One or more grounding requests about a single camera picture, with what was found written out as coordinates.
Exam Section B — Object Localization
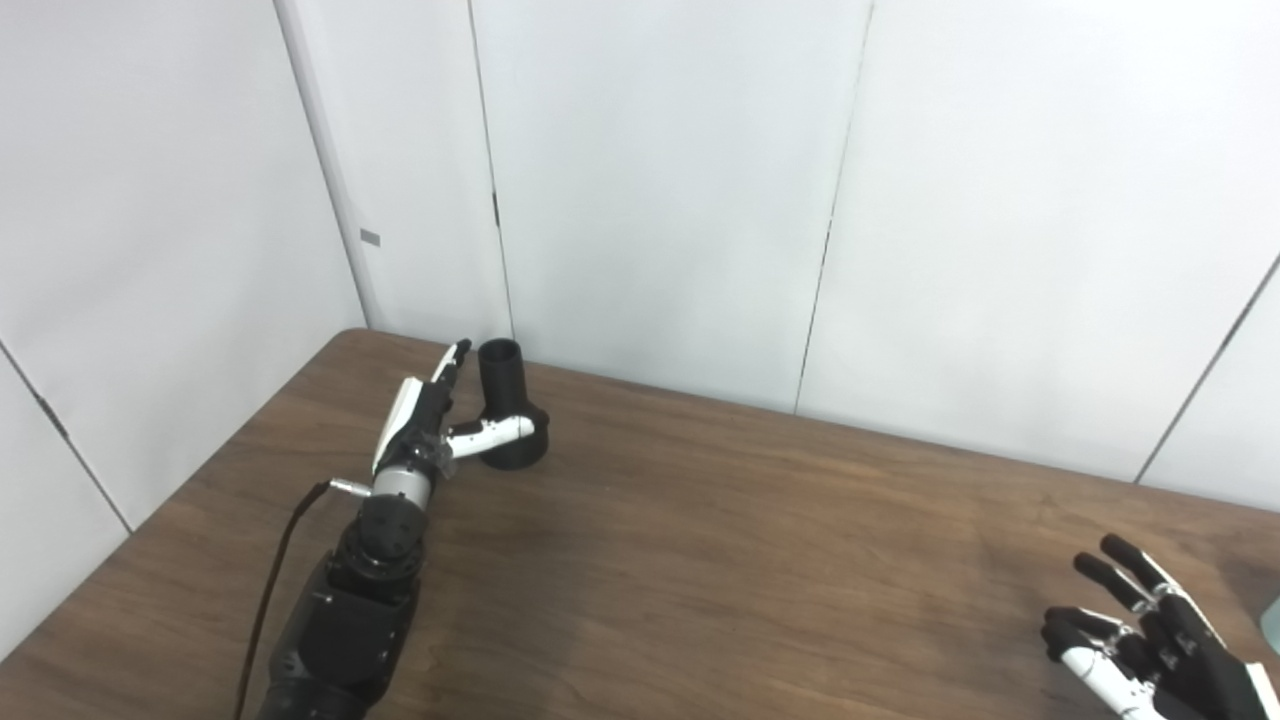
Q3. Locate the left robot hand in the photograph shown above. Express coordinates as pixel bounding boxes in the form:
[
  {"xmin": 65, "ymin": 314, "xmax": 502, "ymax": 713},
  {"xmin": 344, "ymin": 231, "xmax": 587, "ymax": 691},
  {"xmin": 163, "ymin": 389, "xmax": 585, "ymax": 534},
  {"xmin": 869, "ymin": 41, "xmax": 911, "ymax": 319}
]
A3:
[{"xmin": 372, "ymin": 339, "xmax": 536, "ymax": 483}]

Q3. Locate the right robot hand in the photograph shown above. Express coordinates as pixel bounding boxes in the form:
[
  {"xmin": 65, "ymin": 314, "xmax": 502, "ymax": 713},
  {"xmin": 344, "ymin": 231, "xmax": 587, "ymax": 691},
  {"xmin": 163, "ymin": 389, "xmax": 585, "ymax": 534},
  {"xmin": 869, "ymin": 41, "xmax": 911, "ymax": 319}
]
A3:
[{"xmin": 1041, "ymin": 533, "xmax": 1280, "ymax": 720}]

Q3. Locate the black nozzle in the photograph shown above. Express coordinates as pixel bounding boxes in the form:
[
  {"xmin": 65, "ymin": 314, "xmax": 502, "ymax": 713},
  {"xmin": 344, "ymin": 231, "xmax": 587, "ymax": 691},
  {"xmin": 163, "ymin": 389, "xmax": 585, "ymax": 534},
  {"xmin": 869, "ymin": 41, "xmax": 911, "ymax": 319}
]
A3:
[{"xmin": 476, "ymin": 339, "xmax": 551, "ymax": 472}]

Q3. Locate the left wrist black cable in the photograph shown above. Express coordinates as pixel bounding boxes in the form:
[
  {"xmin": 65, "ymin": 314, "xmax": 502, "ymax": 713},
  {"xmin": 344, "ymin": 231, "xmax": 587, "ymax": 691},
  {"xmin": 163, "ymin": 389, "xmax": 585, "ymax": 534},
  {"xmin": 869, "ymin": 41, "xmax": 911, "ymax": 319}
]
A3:
[{"xmin": 232, "ymin": 478, "xmax": 377, "ymax": 720}]

